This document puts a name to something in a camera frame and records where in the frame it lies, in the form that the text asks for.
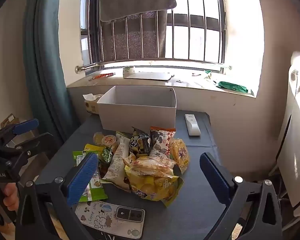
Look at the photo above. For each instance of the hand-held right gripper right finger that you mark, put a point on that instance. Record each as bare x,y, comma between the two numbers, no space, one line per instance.
215,177

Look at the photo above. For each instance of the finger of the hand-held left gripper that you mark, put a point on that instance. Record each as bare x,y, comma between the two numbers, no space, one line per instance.
37,142
25,126

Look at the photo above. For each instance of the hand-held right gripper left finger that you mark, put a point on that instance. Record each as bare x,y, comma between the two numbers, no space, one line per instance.
83,177

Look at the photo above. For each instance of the long green snack packet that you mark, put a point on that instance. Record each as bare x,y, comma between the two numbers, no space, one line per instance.
95,192

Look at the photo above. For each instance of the green pea snack packet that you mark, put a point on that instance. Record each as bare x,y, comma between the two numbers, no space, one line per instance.
106,155

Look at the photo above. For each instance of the large yellow chips bag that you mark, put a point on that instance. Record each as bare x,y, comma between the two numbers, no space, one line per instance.
160,187

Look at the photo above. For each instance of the orange and white snack packet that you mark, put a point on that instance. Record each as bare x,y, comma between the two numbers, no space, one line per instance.
162,140

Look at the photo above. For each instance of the grey storage bin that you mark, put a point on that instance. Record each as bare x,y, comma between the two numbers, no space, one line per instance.
137,112

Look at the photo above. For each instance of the person's left hand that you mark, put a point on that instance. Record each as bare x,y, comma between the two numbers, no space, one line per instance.
12,196

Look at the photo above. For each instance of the long beige snack packet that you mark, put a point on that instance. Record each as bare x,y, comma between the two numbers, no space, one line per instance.
117,162

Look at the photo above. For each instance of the clear yellow jelly cup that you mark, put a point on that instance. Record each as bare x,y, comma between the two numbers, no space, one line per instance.
98,138

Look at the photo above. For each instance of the small yellow chips packet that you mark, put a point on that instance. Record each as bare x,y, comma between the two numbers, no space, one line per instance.
180,155

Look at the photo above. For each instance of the orange lid jelly cup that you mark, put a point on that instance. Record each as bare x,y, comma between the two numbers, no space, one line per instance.
109,140

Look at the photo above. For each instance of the phone with cartoon case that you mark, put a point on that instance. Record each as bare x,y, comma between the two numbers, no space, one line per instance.
107,216

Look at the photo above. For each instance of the white remote control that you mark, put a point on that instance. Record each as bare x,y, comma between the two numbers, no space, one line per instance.
192,125

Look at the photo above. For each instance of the teal curtain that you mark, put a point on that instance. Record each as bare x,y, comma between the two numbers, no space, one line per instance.
45,67

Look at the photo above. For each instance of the black snack packet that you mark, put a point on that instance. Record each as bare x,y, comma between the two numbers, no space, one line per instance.
137,142

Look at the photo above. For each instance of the beige tissue box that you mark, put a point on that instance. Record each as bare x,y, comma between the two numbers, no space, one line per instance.
91,105

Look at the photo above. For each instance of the pale yellow bread packet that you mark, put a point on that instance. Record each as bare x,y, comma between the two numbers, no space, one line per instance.
150,166

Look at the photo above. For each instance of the orange beaded tool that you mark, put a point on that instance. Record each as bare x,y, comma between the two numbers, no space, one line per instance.
102,75

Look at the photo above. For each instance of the green plastic bag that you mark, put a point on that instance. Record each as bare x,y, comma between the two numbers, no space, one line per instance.
231,86

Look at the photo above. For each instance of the white standing appliance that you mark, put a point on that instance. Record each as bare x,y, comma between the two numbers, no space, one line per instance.
298,135

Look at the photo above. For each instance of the torn green wrapper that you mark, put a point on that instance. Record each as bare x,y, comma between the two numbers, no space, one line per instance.
208,74

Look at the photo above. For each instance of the clear tape roll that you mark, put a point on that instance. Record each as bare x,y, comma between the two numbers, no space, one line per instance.
128,70

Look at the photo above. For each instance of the grey cardboard sheet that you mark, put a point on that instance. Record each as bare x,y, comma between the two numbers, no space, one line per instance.
150,76

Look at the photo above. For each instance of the dark mesh mat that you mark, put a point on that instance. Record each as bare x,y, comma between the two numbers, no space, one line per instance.
135,40

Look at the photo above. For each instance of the grey towel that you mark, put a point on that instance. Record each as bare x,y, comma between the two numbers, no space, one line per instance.
135,0

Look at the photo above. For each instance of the beige wall outlet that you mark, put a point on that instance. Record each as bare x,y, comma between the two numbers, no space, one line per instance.
10,120

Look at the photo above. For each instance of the steel window guard rail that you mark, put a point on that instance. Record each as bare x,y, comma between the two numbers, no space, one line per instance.
150,62

